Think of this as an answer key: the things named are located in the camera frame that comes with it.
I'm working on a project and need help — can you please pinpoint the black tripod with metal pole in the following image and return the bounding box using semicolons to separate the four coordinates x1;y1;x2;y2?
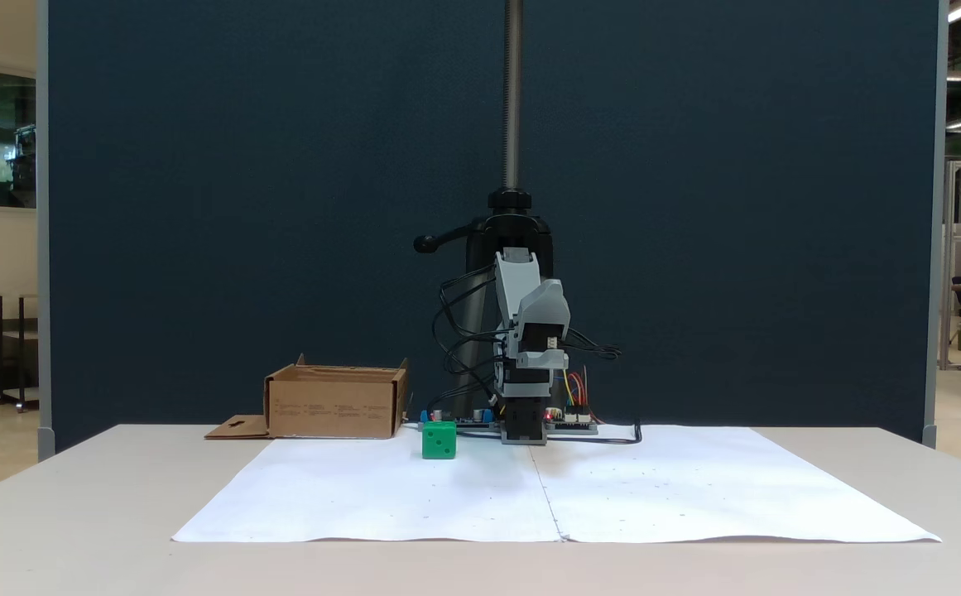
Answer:
412;0;555;419

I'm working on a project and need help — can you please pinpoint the black table cable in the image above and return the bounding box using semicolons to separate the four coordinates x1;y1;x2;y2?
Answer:
546;422;643;446

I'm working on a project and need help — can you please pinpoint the dark blue partition panel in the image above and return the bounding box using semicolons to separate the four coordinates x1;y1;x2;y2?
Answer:
37;0;949;452

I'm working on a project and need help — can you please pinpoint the black shelf cart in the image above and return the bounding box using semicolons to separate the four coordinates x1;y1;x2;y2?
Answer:
0;294;40;412

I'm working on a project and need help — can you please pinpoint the blue power circuit board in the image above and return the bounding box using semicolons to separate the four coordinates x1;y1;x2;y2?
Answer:
416;408;497;432

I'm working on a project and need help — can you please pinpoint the framed wall window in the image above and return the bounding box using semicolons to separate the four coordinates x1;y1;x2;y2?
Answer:
0;60;38;218

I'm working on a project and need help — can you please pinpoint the black servo cable loop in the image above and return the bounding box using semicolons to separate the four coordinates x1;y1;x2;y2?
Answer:
561;328;623;362

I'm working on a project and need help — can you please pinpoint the brown cardboard box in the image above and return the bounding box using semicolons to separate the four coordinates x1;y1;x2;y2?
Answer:
204;354;411;440

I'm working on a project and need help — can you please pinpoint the white paper sheet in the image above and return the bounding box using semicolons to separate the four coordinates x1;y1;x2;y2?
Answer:
172;437;564;544
530;425;942;544

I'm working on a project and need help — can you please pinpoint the motor controller circuit board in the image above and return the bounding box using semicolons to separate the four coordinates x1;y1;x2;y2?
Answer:
546;404;599;435

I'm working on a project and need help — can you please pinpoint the green die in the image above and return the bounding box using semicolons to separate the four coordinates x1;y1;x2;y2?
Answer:
422;421;457;459

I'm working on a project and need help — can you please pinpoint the black servo cable bundle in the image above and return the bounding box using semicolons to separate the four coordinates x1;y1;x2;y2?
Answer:
433;269;504;415

